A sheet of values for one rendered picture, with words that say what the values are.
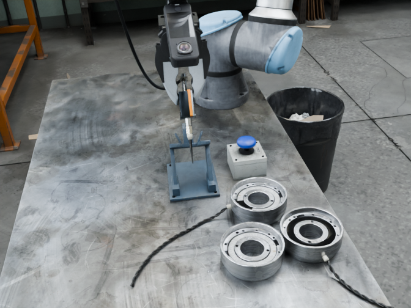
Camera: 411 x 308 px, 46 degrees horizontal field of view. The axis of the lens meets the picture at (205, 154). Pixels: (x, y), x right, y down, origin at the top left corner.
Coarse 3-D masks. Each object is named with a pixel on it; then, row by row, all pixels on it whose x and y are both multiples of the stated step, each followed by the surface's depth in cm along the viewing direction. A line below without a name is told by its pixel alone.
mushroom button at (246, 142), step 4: (244, 136) 101; (248, 136) 101; (240, 140) 100; (244, 140) 99; (248, 140) 99; (252, 140) 99; (240, 144) 99; (244, 144) 99; (248, 144) 98; (252, 144) 99; (244, 148) 101; (248, 148) 101
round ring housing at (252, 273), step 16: (240, 224) 83; (256, 224) 83; (224, 240) 81; (240, 240) 81; (256, 240) 81; (272, 240) 81; (224, 256) 77; (240, 256) 78; (240, 272) 76; (256, 272) 75; (272, 272) 76
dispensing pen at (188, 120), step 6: (180, 78) 89; (186, 78) 89; (186, 84) 89; (186, 90) 89; (180, 96) 87; (186, 96) 87; (180, 102) 87; (186, 102) 87; (180, 108) 87; (186, 108) 87; (180, 114) 89; (186, 114) 87; (186, 120) 89; (186, 126) 89; (192, 132) 89; (192, 138) 89; (192, 150) 89; (192, 156) 89; (192, 162) 89
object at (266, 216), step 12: (252, 180) 94; (264, 180) 94; (252, 192) 92; (264, 192) 92; (276, 192) 92; (252, 204) 89; (264, 204) 89; (240, 216) 88; (252, 216) 86; (264, 216) 86; (276, 216) 87
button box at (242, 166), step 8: (232, 144) 104; (256, 144) 103; (232, 152) 101; (240, 152) 100; (248, 152) 100; (256, 152) 101; (232, 160) 99; (240, 160) 99; (248, 160) 98; (256, 160) 99; (264, 160) 99; (232, 168) 100; (240, 168) 99; (248, 168) 100; (256, 168) 100; (264, 168) 100; (232, 176) 102; (240, 176) 100; (248, 176) 101; (256, 176) 101
